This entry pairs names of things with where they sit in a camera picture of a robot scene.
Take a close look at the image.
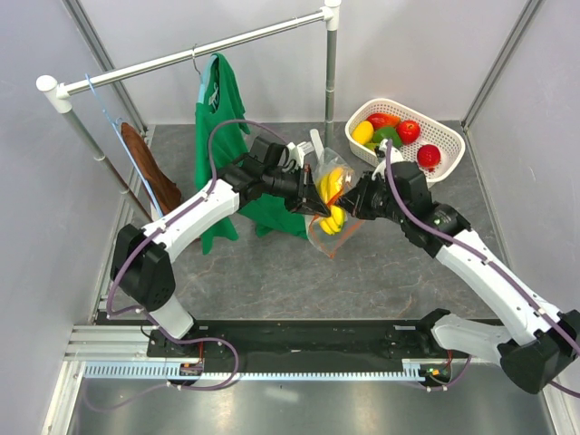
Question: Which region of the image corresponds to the green shirt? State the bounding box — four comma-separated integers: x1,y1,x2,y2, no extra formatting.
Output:
194,54,307,239

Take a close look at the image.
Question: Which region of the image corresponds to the red pomegranate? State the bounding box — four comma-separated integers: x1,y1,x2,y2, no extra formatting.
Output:
416,144,441,171

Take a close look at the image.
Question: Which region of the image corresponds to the green bell pepper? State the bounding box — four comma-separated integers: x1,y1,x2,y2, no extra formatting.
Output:
365,126,402,150

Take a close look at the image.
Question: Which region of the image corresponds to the white clothes rack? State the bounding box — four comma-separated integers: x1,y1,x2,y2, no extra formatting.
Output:
35,1,342,222

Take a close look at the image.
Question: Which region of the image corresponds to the clear zip top bag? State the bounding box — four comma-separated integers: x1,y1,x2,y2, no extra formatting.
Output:
304,149,363,258

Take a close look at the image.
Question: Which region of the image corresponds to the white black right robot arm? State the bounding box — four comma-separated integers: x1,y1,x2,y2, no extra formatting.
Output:
336,161,579,394

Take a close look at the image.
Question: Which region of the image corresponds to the red apple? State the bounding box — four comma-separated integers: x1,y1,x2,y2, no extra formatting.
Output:
396,120,421,145

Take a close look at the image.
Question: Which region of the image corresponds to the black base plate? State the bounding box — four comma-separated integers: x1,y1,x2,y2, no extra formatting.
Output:
147,320,465,375

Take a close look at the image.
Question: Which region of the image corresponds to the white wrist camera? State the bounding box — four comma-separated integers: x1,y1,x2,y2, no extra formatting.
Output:
285,141,318,171
372,139,404,179

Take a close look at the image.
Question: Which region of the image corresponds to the light blue hanger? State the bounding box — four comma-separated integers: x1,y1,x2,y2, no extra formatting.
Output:
85,73,163,218

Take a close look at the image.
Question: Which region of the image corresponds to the blue shirt hanger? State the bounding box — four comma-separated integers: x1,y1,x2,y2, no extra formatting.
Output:
193,53,221,112

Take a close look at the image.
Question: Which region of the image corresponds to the yellow lemon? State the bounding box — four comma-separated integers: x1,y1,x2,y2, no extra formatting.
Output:
351,121,374,146

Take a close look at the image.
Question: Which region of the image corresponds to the brown towel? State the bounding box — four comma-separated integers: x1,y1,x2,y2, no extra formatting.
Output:
121,122,182,215

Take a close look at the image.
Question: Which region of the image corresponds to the aluminium frame rail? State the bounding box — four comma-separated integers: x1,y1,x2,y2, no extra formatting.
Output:
63,324,558,363

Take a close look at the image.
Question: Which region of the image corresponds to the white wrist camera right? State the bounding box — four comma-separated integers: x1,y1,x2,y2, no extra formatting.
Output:
372,139,404,179

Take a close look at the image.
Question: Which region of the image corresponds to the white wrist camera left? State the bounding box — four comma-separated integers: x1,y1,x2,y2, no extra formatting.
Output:
285,141,318,171

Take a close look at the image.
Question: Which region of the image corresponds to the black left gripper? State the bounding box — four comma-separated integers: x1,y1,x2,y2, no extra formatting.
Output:
264,165,331,219

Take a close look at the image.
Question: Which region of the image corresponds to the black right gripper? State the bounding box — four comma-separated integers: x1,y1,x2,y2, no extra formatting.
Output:
336,169,408,226

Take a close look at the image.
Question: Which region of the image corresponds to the slotted cable duct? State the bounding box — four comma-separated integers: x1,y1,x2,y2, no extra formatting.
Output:
84,362,436,382

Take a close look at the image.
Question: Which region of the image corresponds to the yellow banana bunch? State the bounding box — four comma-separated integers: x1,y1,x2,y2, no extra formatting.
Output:
317,167,346,236

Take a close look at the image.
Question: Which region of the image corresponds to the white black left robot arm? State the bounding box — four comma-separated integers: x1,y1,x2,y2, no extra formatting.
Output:
111,130,330,356

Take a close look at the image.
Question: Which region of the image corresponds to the white plastic basket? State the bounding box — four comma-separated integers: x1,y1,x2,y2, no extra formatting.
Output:
344,98,466,188

